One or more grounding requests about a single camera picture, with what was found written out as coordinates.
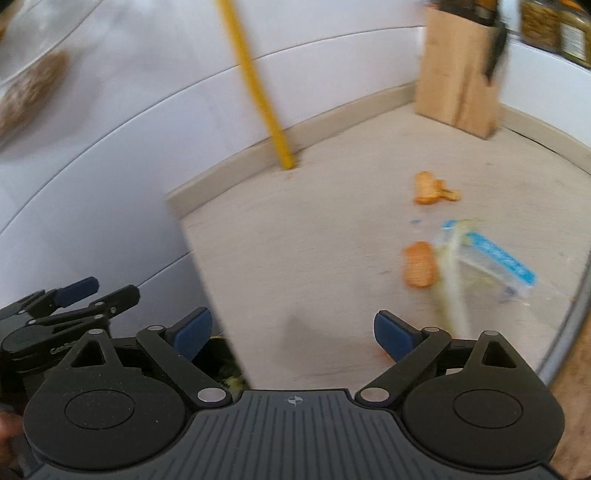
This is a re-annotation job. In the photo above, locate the clear bag of brown food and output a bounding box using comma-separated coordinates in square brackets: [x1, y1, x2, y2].
[0, 48, 71, 140]

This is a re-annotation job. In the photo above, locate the pale cabbage leaf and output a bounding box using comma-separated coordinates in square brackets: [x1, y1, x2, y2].
[433, 225, 472, 339]

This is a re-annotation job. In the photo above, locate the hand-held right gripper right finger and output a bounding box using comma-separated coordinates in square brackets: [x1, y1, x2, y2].
[355, 310, 523, 408]

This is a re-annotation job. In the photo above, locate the clear bag with blue strip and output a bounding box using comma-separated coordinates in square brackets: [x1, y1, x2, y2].
[433, 219, 539, 302]

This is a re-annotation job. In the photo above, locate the glass jar with brown contents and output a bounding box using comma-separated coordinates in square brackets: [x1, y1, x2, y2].
[521, 0, 563, 50]

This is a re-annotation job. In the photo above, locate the black knife handle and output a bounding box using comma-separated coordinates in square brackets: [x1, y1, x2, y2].
[481, 22, 509, 87]

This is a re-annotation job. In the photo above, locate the black bin with gold rim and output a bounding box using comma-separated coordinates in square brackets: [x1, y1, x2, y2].
[202, 336, 253, 394]

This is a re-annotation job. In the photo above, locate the person's left hand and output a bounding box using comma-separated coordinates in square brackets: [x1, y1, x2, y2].
[0, 413, 23, 439]

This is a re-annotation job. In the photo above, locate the wooden knife block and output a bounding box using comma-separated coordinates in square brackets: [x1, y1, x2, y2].
[414, 7, 509, 140]

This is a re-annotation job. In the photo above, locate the glass jar with yellow lid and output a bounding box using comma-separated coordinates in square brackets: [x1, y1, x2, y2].
[558, 13, 591, 64]

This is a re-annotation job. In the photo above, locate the orange peel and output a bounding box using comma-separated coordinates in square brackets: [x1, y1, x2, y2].
[414, 171, 463, 206]
[403, 241, 440, 289]

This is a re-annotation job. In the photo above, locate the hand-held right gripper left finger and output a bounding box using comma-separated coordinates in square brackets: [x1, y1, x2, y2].
[69, 307, 232, 408]

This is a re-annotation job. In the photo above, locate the yellow pipe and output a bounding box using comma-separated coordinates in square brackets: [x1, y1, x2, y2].
[216, 0, 297, 170]

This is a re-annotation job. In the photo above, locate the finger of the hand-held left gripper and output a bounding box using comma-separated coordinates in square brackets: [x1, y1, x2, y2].
[0, 277, 100, 319]
[28, 285, 140, 330]

